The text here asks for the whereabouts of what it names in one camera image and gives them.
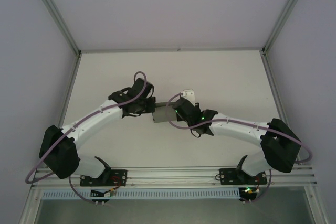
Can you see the black connector mount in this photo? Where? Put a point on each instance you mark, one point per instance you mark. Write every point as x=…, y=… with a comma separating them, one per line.
x=249, y=196
x=95, y=193

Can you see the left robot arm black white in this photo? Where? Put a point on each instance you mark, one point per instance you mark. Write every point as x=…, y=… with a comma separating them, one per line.
x=86, y=124

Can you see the aluminium table back rail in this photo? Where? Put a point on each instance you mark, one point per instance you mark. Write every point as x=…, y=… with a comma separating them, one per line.
x=170, y=50

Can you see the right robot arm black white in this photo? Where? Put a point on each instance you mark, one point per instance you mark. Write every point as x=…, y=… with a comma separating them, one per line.
x=278, y=148

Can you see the aluminium mounting rail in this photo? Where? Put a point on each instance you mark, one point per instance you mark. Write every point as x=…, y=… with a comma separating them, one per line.
x=170, y=175

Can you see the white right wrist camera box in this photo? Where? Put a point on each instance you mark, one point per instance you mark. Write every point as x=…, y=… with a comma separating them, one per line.
x=189, y=94

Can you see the aluminium table side rail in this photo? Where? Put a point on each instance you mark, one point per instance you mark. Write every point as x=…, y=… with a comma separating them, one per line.
x=274, y=90
x=69, y=90

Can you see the grey paper box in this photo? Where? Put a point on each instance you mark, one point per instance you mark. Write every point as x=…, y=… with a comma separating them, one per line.
x=162, y=116

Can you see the grey metal sheet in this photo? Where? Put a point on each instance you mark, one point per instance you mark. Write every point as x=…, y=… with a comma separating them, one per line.
x=170, y=212

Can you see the aluminium frame leg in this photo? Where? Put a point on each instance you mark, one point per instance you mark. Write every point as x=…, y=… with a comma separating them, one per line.
x=316, y=208
x=29, y=208

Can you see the aluminium frame post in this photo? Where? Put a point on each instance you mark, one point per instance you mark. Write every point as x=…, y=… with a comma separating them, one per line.
x=56, y=14
x=285, y=14

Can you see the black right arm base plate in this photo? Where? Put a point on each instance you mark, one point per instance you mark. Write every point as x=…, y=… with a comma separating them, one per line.
x=228, y=176

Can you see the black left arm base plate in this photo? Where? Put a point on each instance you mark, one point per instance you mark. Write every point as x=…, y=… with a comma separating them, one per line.
x=120, y=174

